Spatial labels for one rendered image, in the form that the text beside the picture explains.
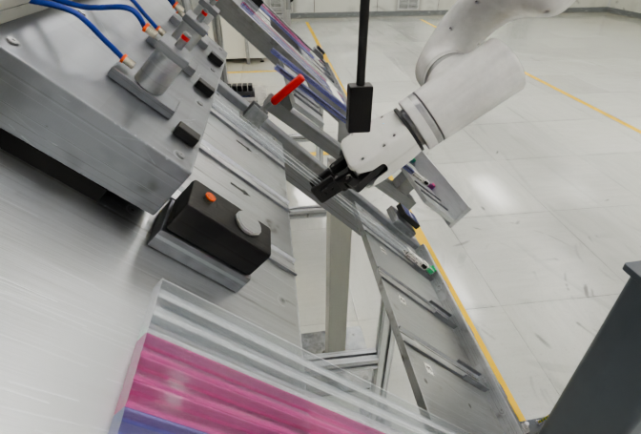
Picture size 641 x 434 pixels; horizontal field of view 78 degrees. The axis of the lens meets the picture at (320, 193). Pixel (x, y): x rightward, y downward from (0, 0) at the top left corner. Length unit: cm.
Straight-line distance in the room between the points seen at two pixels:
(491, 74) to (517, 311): 138
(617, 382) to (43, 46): 117
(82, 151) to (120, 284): 9
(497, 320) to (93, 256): 163
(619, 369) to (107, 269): 107
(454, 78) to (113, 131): 44
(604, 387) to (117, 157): 113
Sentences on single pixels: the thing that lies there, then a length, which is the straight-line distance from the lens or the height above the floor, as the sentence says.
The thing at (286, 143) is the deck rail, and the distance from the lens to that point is 67.
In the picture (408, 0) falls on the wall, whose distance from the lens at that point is 850.
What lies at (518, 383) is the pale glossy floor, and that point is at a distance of 163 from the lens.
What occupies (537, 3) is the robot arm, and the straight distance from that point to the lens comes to 58.
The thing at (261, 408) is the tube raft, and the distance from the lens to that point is 28.
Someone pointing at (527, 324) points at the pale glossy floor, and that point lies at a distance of 182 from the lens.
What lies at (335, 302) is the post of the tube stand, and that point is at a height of 33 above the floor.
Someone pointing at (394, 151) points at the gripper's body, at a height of 102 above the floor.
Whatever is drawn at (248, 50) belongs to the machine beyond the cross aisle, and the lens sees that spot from 501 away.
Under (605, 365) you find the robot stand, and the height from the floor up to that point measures 44.
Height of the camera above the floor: 127
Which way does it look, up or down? 33 degrees down
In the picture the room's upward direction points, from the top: straight up
